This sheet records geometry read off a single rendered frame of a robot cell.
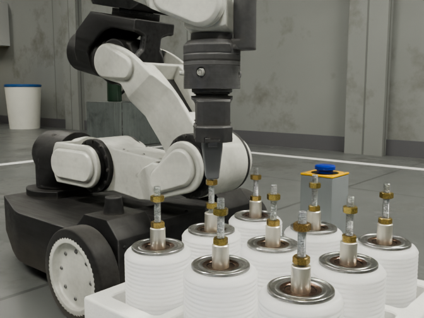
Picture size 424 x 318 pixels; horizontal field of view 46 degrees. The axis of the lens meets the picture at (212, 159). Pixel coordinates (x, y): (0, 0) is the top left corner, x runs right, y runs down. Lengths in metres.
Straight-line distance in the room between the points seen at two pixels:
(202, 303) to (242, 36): 0.38
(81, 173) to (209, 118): 0.65
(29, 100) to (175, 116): 5.67
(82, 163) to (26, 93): 5.42
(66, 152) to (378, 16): 2.95
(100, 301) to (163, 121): 0.52
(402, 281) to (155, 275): 0.35
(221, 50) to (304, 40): 3.54
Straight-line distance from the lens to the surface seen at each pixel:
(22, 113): 6.73
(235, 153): 1.08
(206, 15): 0.73
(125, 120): 4.34
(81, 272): 1.06
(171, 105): 1.11
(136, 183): 1.22
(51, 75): 7.00
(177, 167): 1.05
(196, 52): 0.74
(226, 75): 0.74
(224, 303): 0.62
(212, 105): 0.73
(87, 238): 1.01
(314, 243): 0.79
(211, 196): 0.79
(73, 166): 1.34
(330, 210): 0.97
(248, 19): 0.75
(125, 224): 1.06
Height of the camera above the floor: 0.47
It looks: 8 degrees down
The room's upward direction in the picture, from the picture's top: straight up
